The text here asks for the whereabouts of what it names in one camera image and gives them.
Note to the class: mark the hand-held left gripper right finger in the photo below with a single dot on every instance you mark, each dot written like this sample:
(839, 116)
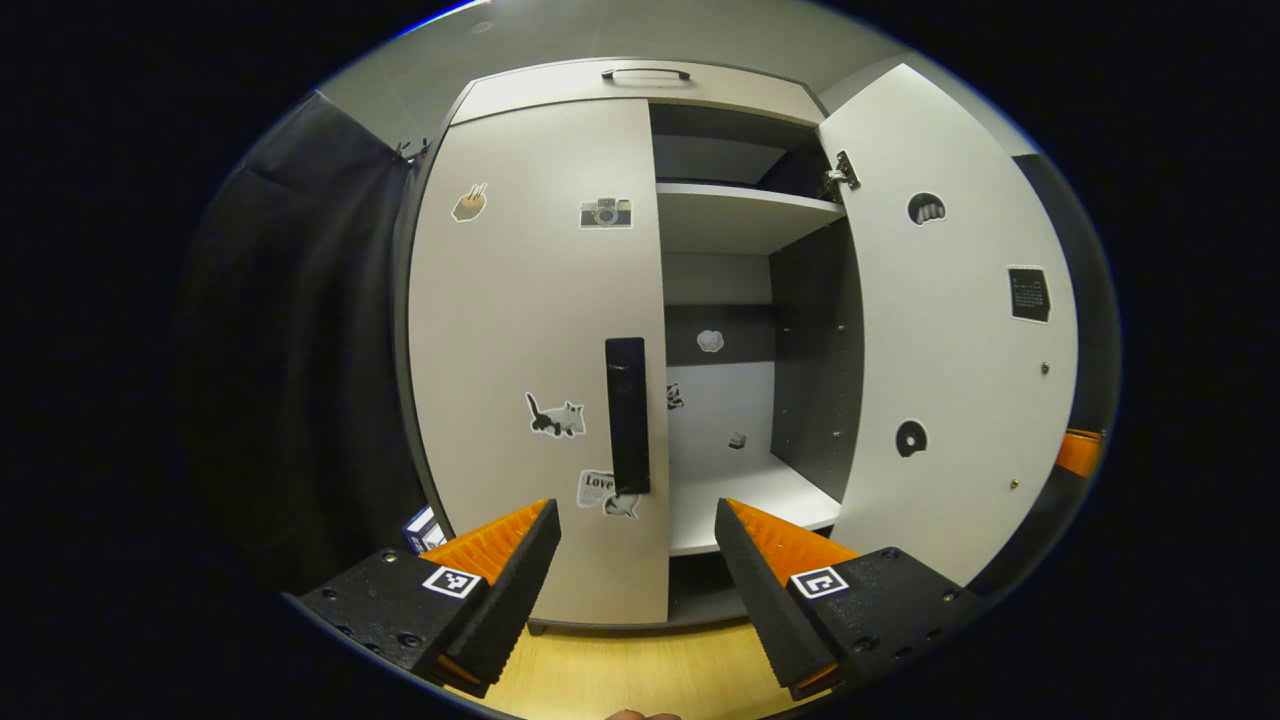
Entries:
(760, 600)

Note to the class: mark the cabinet door with camera sticker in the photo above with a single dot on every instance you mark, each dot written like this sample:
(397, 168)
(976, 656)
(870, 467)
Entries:
(520, 300)

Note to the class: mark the black cloth clip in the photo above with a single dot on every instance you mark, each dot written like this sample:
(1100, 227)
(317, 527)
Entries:
(405, 152)

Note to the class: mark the cabinet door with headphone sticker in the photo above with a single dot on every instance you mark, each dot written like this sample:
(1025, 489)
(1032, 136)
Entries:
(950, 350)

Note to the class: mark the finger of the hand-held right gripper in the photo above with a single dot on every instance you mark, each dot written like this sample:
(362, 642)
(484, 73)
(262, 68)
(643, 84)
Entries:
(1080, 455)

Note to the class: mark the beige double-door shoe cabinet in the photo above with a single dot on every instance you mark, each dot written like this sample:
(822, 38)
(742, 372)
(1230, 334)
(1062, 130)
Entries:
(740, 215)

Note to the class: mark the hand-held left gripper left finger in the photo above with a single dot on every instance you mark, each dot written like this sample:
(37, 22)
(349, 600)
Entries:
(520, 590)

